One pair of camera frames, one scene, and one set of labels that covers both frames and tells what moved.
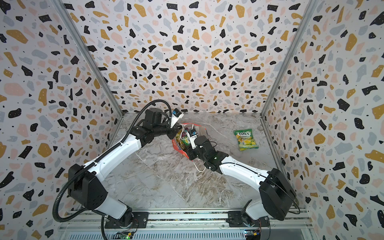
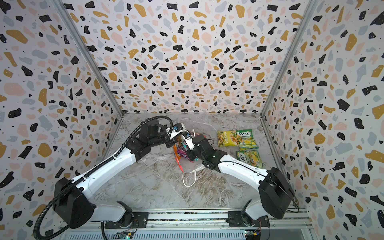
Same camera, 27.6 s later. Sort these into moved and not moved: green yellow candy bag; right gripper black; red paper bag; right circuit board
Moved: red paper bag
Not moved: right circuit board; green yellow candy bag; right gripper black
